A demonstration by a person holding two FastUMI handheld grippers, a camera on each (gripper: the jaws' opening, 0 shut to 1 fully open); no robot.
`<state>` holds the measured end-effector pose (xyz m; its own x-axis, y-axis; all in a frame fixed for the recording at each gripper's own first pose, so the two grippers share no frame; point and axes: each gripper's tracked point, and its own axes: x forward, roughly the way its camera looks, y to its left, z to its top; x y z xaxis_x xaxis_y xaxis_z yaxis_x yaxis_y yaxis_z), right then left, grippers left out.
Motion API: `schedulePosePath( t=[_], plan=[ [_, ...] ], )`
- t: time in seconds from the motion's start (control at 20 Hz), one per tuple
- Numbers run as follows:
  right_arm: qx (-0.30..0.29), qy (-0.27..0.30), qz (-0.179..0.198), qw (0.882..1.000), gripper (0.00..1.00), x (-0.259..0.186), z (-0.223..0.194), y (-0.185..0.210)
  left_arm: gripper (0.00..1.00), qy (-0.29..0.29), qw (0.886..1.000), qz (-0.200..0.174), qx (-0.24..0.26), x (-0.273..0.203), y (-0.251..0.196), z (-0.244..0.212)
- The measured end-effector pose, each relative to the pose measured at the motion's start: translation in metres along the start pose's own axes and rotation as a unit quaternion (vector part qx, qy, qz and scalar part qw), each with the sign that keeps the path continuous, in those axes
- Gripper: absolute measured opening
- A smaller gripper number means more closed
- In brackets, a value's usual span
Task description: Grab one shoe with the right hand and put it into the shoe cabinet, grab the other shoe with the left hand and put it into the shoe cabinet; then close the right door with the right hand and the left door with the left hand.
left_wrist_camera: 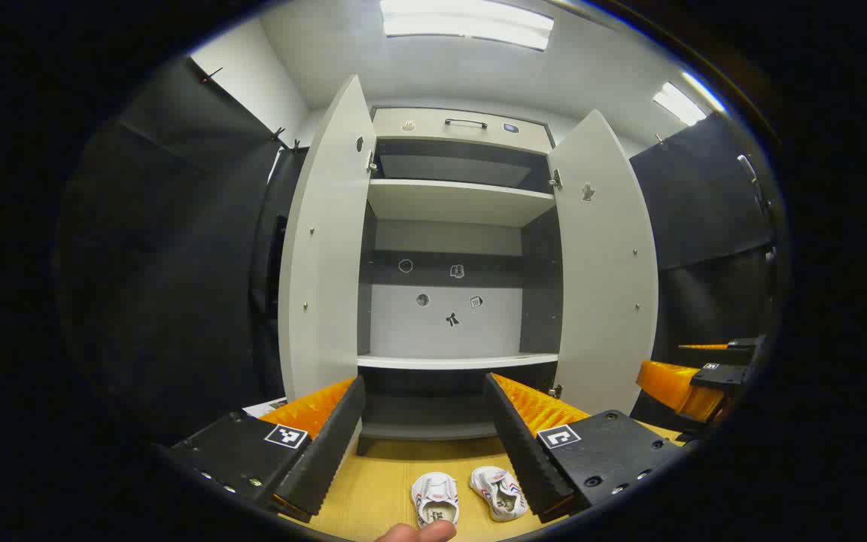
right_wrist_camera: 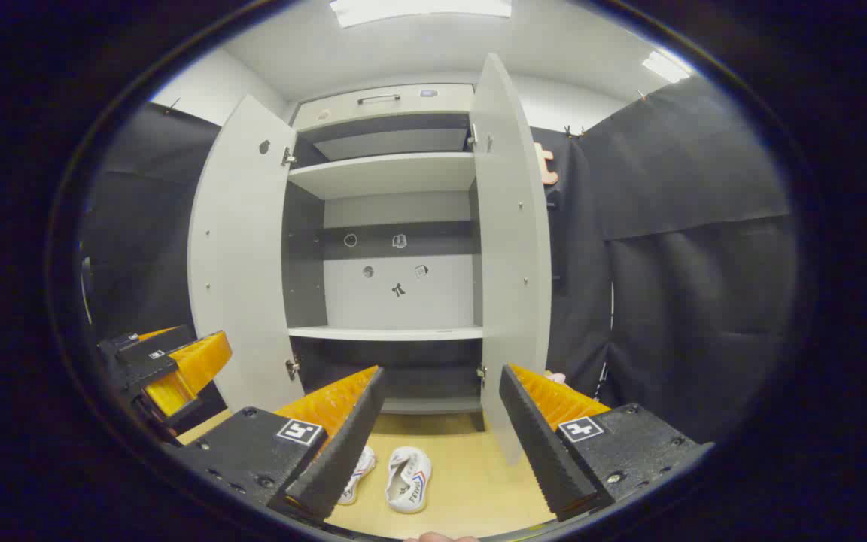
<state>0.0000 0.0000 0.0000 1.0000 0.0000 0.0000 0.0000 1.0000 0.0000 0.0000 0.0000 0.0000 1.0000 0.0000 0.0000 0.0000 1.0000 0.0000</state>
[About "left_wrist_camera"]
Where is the white shoe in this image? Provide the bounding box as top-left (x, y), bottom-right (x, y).
top-left (411, 472), bottom-right (461, 528)
top-left (470, 466), bottom-right (531, 522)

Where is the white cabinet drawer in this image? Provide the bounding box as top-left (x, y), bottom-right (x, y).
top-left (372, 107), bottom-right (555, 155)

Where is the white shoe cabinet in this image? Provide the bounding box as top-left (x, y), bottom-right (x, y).
top-left (278, 74), bottom-right (660, 456)

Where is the small ceiling light panel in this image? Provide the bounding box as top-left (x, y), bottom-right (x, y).
top-left (652, 72), bottom-right (728, 127)

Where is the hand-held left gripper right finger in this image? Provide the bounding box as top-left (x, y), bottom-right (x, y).
top-left (483, 373), bottom-right (689, 525)

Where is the black backdrop cloth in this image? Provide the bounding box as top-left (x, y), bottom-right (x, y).
top-left (57, 59), bottom-right (780, 446)

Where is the white cabinet shelf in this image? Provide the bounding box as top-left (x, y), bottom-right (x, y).
top-left (357, 352), bottom-right (559, 371)
top-left (367, 178), bottom-right (556, 228)

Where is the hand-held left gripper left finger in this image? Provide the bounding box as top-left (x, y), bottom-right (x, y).
top-left (166, 375), bottom-right (367, 522)

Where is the white cabinet door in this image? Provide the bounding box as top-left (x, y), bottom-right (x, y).
top-left (278, 74), bottom-right (378, 403)
top-left (546, 109), bottom-right (660, 419)

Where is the large ceiling light panel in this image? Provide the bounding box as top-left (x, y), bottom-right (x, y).
top-left (379, 0), bottom-right (555, 52)

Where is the white paper sheet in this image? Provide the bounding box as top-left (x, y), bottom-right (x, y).
top-left (242, 397), bottom-right (289, 419)

